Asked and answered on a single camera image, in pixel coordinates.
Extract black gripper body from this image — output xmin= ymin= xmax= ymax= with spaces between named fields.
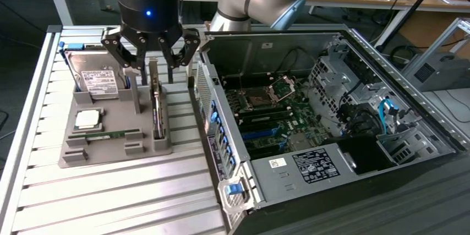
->
xmin=113 ymin=0 xmax=185 ymax=39

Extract graphics card with metal bracket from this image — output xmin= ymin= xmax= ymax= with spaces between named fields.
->
xmin=149 ymin=57 xmax=166 ymax=140

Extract silver hard disk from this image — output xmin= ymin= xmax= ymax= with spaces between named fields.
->
xmin=64 ymin=50 xmax=126 ymax=101

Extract open black PC case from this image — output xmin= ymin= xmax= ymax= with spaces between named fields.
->
xmin=186 ymin=24 xmax=470 ymax=235

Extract blue disk caddy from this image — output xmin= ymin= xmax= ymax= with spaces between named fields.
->
xmin=58 ymin=41 xmax=129 ymax=92

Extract grey parts rack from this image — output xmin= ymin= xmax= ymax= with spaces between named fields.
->
xmin=58 ymin=61 xmax=174 ymax=169

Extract CPU socket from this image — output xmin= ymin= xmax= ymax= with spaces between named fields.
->
xmin=238 ymin=86 xmax=283 ymax=109

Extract silver CPU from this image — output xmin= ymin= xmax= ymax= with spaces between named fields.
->
xmin=72 ymin=110 xmax=105 ymax=131

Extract metal socket cover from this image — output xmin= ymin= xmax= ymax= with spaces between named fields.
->
xmin=267 ymin=75 xmax=298 ymax=101

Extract green RAM stick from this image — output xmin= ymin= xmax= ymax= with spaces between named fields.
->
xmin=83 ymin=132 xmax=126 ymax=140

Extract black RAM stick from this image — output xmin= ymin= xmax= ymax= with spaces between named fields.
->
xmin=239 ymin=110 xmax=294 ymax=125

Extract blue expansion slot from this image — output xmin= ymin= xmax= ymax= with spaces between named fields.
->
xmin=241 ymin=127 xmax=282 ymax=140

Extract green motherboard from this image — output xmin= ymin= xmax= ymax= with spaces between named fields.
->
xmin=223 ymin=76 xmax=332 ymax=159

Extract metal drive cage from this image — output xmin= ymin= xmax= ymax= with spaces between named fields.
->
xmin=307 ymin=39 xmax=372 ymax=114

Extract grey chipset heatsink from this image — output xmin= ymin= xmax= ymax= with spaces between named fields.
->
xmin=290 ymin=133 xmax=313 ymax=150

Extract blue case latch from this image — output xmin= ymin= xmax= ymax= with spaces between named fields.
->
xmin=225 ymin=184 xmax=243 ymax=196

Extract grey power supply unit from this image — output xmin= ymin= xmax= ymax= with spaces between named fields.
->
xmin=249 ymin=143 xmax=360 ymax=203

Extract black slanted pole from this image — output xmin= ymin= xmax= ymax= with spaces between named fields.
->
xmin=374 ymin=0 xmax=452 ymax=53

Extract grey disk bay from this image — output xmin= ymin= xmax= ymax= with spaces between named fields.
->
xmin=377 ymin=127 xmax=458 ymax=166

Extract grey machine housing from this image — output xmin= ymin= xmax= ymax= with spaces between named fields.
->
xmin=402 ymin=52 xmax=470 ymax=92

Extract black power wires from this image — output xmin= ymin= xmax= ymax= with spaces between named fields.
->
xmin=337 ymin=102 xmax=384 ymax=136

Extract blue wire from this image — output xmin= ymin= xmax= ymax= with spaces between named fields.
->
xmin=378 ymin=97 xmax=400 ymax=136

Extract aluminium profile frame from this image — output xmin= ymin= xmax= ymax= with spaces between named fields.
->
xmin=422 ymin=17 xmax=470 ymax=62

